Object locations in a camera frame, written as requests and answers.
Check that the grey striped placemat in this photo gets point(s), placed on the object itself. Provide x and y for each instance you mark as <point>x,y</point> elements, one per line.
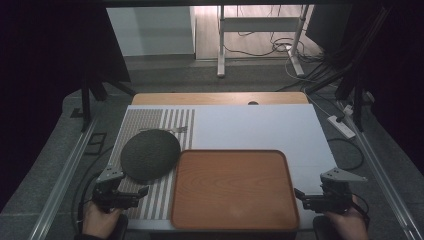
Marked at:
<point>156,200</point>

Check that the dark round placemat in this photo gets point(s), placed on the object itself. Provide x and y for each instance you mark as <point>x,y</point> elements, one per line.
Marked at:
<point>150,155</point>

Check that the person's right hand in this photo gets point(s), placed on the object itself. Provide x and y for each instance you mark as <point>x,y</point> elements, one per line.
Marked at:
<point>346,225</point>

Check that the white power strip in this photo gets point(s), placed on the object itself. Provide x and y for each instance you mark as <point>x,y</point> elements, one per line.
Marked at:
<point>341,127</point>

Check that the white desk frame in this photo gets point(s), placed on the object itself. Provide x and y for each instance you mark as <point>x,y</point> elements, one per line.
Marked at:
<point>260,24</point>

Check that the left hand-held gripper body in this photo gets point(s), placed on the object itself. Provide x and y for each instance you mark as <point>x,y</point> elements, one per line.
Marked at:
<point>107,195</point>

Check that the wooden table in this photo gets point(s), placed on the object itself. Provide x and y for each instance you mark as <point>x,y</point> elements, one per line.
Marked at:
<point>206,98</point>

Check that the aluminium floor rail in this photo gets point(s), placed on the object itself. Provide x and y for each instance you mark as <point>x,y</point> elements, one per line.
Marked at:
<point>383,180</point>
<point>61,176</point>

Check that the person's left hand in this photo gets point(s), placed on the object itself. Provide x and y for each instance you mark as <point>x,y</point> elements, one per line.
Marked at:
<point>98,221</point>

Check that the black stand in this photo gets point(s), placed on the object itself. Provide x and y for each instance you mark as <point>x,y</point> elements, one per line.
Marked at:
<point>357,100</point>
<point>86,100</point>

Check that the brown wooden tray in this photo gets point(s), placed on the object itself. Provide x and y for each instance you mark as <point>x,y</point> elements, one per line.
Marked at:
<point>235,190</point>

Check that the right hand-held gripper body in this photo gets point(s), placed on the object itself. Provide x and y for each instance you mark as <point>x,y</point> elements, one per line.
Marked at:
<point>335,196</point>

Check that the white table board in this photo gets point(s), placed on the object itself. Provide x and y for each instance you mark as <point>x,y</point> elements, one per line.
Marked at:
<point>260,128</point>

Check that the dark monitor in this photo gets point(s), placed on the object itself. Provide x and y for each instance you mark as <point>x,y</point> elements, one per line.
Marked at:
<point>328,26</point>

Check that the white cabinet panel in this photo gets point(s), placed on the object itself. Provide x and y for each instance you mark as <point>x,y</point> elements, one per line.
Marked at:
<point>150,31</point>

